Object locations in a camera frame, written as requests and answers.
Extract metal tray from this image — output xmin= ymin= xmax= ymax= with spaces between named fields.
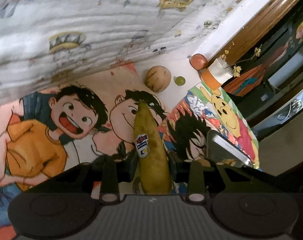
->
xmin=206 ymin=130 xmax=254 ymax=168

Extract colourful cartoon table mat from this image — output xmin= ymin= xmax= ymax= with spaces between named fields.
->
xmin=0 ymin=63 xmax=260 ymax=239

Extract yellow banana with sticker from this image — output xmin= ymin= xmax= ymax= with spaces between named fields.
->
xmin=134 ymin=101 xmax=172 ymax=195

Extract red apple by jar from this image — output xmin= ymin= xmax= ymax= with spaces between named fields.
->
xmin=190 ymin=54 xmax=208 ymax=70

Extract painting of orange dress woman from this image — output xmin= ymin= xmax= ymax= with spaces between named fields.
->
xmin=224 ymin=18 xmax=303 ymax=97

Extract yellow dried flowers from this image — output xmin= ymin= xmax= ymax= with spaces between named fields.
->
xmin=219 ymin=44 xmax=262 ymax=77

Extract beige round melon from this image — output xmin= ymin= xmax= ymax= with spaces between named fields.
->
xmin=144 ymin=66 xmax=172 ymax=93

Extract small green lime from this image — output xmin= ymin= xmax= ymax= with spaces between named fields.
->
xmin=174 ymin=76 xmax=186 ymax=86

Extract white cartoon print cloth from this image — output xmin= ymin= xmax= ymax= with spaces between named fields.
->
xmin=0 ymin=0 xmax=245 ymax=104

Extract brown wooden door frame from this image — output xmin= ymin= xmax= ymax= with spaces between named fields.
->
xmin=209 ymin=0 xmax=300 ymax=64

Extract orange white flower jar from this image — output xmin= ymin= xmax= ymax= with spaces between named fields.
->
xmin=200 ymin=57 xmax=234 ymax=90

